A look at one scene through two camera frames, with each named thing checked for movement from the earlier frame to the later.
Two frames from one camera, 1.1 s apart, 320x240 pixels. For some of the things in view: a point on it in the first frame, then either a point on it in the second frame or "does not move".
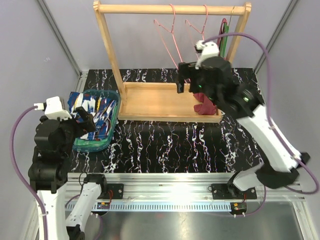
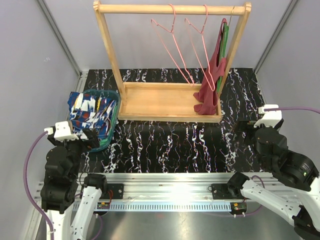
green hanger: (224, 41) does not move
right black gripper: (184, 69) -> (247, 126)
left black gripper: (88, 125) -> (91, 142)
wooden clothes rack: (163, 102) does not move
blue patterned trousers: (101, 108) does not move
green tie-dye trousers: (81, 142) does not move
